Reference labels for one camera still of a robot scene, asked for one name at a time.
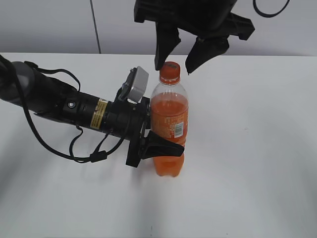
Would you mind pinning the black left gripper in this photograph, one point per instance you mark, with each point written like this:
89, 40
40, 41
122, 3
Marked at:
129, 121

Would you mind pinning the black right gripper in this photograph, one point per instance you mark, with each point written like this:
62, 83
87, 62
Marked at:
210, 20

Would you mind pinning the orange soda plastic bottle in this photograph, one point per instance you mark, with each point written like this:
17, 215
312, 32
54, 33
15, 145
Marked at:
169, 119

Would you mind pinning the orange bottle cap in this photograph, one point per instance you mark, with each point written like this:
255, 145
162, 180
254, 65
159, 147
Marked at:
170, 73

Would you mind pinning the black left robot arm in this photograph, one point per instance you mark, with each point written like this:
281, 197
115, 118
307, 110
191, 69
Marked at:
36, 90

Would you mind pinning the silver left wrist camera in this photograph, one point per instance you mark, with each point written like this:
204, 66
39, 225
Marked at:
135, 85

